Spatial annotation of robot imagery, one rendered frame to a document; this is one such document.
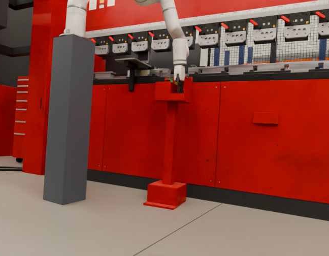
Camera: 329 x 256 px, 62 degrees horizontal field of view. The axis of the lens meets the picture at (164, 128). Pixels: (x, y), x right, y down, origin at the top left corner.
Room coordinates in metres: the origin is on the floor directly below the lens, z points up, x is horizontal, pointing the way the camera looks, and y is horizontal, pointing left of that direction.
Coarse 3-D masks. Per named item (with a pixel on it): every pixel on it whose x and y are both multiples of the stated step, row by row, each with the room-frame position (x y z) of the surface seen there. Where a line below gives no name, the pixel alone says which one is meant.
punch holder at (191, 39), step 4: (184, 28) 2.12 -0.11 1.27; (188, 28) 2.11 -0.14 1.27; (192, 28) 2.10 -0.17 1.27; (184, 32) 2.12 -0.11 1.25; (188, 32) 2.11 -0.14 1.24; (192, 32) 2.10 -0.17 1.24; (188, 36) 2.11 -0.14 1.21; (192, 36) 2.10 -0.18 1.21; (188, 40) 2.12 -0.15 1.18; (192, 40) 2.10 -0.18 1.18; (188, 44) 2.10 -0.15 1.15; (192, 44) 2.11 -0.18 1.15; (192, 48) 2.15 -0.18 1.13
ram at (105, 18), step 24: (96, 0) 2.52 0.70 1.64; (120, 0) 2.40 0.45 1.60; (192, 0) 2.10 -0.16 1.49; (216, 0) 2.02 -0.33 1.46; (240, 0) 1.95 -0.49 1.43; (264, 0) 1.87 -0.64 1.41; (288, 0) 1.81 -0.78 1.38; (312, 0) 1.75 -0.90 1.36; (96, 24) 2.51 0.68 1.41; (120, 24) 2.39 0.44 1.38; (192, 24) 2.10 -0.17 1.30
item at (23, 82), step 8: (24, 80) 3.11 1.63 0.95; (24, 88) 3.12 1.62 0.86; (24, 96) 3.11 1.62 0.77; (16, 104) 3.17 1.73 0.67; (24, 104) 3.11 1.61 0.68; (16, 112) 3.16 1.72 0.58; (24, 112) 3.10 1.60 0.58; (16, 120) 3.16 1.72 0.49; (24, 120) 3.11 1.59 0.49; (16, 128) 3.16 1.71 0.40; (24, 128) 3.10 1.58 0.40; (16, 136) 3.15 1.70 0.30; (24, 136) 3.09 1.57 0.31; (16, 144) 3.15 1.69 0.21; (16, 152) 3.15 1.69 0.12; (16, 160) 3.18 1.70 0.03
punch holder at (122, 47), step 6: (114, 36) 2.41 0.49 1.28; (120, 36) 2.39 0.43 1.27; (126, 36) 2.36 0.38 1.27; (132, 36) 2.42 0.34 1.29; (120, 42) 2.38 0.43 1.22; (126, 42) 2.36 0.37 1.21; (114, 48) 2.41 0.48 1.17; (120, 48) 2.38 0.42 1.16; (126, 48) 2.35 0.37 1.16; (120, 54) 2.45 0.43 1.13; (126, 54) 2.44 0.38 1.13
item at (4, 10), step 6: (0, 0) 2.19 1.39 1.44; (6, 0) 2.23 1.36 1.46; (0, 6) 2.20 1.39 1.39; (6, 6) 2.24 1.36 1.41; (0, 12) 2.20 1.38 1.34; (6, 12) 2.24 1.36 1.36; (0, 18) 2.20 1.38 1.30; (6, 18) 2.24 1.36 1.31; (0, 24) 2.20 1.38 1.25; (6, 24) 2.24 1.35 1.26
